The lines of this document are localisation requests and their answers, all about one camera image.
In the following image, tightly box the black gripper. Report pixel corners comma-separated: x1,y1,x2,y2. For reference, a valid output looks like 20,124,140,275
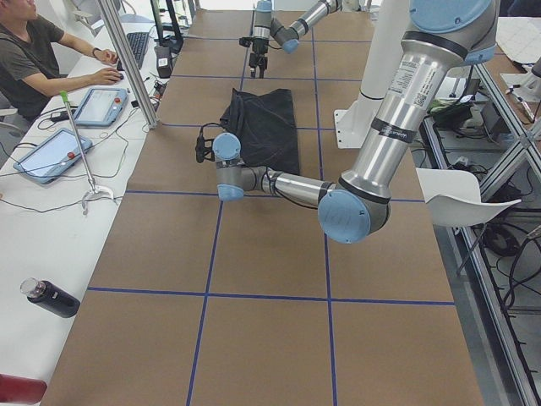
249,37,269,79
194,129,216,163

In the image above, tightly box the black graphic t-shirt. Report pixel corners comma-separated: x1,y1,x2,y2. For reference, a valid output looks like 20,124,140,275
220,89,300,175

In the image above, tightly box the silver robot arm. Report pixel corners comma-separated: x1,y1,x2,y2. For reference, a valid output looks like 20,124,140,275
195,1,500,244
238,0,342,78

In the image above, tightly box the upper blue teach pendant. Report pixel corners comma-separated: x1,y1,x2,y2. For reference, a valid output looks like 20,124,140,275
74,87,128,128

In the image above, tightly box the blue teach pendant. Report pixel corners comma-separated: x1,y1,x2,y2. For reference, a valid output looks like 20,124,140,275
13,128,80,184
74,87,128,128

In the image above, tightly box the silver stick green tip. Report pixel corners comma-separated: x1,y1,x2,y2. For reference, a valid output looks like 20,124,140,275
59,91,116,216

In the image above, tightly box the black keyboard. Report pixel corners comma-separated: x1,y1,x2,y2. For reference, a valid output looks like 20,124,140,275
126,31,150,69

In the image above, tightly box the lower blue teach pendant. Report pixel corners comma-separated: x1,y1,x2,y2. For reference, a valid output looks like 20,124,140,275
13,128,80,184

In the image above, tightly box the seated person in grey shirt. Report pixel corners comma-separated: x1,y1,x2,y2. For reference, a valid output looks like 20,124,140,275
1,1,123,122

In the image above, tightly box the black water bottle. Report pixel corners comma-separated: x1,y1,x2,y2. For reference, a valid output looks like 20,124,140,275
19,277,80,318

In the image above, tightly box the white plastic chair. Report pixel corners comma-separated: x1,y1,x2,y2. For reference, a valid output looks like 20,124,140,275
416,168,522,228

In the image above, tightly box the red object at edge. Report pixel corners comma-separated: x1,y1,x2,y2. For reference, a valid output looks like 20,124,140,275
1,374,47,405

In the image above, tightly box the left braided black cable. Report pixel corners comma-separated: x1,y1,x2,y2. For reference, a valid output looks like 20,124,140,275
198,121,229,136

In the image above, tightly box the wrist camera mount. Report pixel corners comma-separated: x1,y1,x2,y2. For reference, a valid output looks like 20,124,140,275
238,37,254,48

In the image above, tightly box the aluminium frame post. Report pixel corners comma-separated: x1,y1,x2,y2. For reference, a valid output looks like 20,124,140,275
97,0,158,129

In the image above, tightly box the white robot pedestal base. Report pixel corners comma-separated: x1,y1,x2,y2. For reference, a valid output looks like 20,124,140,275
334,0,410,149

